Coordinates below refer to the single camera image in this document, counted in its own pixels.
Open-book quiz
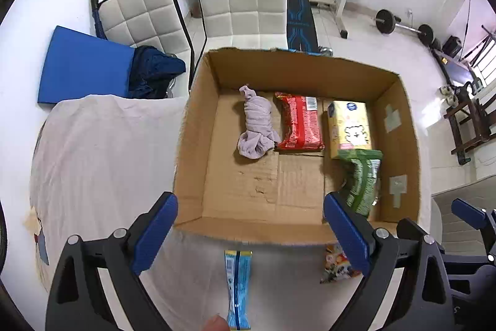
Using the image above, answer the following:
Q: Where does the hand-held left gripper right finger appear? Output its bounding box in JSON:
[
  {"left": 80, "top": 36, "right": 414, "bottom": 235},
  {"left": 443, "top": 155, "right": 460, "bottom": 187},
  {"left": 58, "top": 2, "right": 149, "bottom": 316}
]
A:
[{"left": 323, "top": 191, "right": 456, "bottom": 331}]

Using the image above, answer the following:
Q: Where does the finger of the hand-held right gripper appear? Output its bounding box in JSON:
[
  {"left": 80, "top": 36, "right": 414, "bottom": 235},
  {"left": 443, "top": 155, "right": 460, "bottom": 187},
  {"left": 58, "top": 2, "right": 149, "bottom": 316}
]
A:
[
  {"left": 396, "top": 218, "right": 447, "bottom": 259},
  {"left": 451, "top": 198, "right": 496, "bottom": 262}
]

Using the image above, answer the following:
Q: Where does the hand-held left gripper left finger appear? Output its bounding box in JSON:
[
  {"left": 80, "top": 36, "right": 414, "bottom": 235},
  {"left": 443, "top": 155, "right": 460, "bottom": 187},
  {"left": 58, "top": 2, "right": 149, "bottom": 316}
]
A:
[{"left": 46, "top": 191, "right": 179, "bottom": 331}]

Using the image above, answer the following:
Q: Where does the small colourful cartoon packet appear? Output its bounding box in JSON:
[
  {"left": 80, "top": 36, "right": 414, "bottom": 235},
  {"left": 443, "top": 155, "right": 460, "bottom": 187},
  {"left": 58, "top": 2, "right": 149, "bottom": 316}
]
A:
[{"left": 320, "top": 244, "right": 363, "bottom": 284}]

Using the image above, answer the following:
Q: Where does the blue snack packet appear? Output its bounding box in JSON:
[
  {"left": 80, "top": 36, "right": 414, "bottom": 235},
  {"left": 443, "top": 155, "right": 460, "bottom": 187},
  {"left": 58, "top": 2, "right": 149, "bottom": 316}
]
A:
[{"left": 224, "top": 249, "right": 253, "bottom": 331}]

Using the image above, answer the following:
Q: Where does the brown cardboard box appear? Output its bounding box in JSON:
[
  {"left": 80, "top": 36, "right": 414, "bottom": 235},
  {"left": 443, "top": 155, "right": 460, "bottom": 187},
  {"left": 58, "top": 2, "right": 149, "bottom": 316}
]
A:
[{"left": 172, "top": 47, "right": 422, "bottom": 246}]

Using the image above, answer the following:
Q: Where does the person's left hand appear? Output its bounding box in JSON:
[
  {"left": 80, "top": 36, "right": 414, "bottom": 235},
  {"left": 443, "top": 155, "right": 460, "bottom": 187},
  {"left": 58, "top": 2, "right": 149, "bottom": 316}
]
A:
[{"left": 203, "top": 315, "right": 229, "bottom": 331}]

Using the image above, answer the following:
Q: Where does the green snack packet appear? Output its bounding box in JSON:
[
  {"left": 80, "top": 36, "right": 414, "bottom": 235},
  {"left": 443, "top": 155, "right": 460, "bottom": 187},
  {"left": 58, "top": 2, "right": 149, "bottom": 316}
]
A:
[{"left": 336, "top": 149, "right": 384, "bottom": 217}]

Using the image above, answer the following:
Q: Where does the dark wooden stool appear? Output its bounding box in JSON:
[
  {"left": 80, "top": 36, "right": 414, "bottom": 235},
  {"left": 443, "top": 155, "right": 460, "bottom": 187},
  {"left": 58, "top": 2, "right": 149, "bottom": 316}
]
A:
[{"left": 430, "top": 25, "right": 496, "bottom": 166}]

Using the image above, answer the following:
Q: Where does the yellow carton box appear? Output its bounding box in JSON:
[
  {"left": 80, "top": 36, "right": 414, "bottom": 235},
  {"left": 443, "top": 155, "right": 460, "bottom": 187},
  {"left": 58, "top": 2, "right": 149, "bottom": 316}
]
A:
[{"left": 327, "top": 100, "right": 373, "bottom": 160}]

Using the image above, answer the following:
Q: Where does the red snack packet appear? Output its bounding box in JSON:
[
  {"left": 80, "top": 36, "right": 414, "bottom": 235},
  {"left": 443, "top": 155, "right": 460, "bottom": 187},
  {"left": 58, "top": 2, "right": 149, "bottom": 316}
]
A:
[{"left": 274, "top": 91, "right": 325, "bottom": 152}]

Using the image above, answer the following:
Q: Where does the pair of white shoes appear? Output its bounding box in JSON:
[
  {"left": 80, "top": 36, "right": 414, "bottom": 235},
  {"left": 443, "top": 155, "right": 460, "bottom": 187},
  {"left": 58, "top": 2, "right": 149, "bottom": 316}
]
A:
[{"left": 440, "top": 85, "right": 458, "bottom": 107}]

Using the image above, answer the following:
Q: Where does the rolled grey cloth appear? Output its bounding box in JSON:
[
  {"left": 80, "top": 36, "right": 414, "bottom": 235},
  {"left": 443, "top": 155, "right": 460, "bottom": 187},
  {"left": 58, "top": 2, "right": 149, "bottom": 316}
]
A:
[{"left": 237, "top": 85, "right": 281, "bottom": 161}]

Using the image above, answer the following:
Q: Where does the dark blue garment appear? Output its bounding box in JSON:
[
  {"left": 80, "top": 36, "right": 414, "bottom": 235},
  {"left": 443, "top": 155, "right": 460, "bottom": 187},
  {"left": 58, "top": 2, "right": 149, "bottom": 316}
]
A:
[{"left": 128, "top": 45, "right": 187, "bottom": 100}]

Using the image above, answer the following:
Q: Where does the small black box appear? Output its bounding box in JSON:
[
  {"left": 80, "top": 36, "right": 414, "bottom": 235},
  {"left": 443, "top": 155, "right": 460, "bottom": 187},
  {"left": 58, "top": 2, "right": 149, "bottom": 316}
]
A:
[{"left": 442, "top": 36, "right": 463, "bottom": 58}]

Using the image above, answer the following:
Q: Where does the blue foam mat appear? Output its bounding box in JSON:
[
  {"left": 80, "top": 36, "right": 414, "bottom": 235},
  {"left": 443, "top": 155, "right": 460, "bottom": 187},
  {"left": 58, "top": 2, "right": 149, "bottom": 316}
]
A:
[{"left": 38, "top": 25, "right": 136, "bottom": 107}]

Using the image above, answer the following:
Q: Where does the short barbell with black plates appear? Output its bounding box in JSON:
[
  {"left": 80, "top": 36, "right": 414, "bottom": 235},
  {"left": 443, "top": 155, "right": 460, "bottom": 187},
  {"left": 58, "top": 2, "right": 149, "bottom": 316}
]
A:
[{"left": 374, "top": 8, "right": 435, "bottom": 47}]

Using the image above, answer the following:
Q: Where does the white padded chair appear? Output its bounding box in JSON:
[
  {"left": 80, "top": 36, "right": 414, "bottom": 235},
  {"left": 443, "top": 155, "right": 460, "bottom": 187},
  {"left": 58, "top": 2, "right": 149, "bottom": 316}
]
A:
[
  {"left": 91, "top": 0, "right": 194, "bottom": 99},
  {"left": 193, "top": 0, "right": 290, "bottom": 60}
]

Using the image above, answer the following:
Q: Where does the black and blue weight bench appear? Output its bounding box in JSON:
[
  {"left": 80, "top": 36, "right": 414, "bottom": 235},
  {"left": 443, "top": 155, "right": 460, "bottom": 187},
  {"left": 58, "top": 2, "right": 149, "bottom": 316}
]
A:
[{"left": 287, "top": 0, "right": 320, "bottom": 54}]

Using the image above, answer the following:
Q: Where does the black folded umbrella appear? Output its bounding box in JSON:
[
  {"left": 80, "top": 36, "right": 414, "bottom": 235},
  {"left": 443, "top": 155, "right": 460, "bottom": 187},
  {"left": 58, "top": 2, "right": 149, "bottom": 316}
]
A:
[{"left": 90, "top": 0, "right": 108, "bottom": 41}]

